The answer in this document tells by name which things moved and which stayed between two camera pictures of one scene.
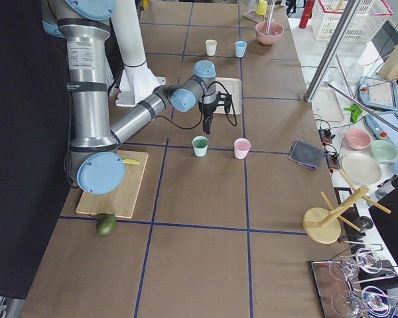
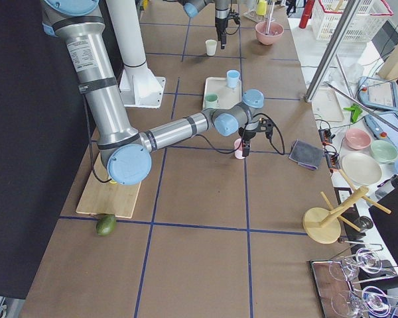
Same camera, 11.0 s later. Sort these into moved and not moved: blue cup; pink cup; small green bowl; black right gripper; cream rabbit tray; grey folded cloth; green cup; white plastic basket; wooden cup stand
Moved: green cup; black right gripper; blue cup
Not moved: cream rabbit tray; wooden cup stand; grey folded cloth; pink cup; small green bowl; white plastic basket
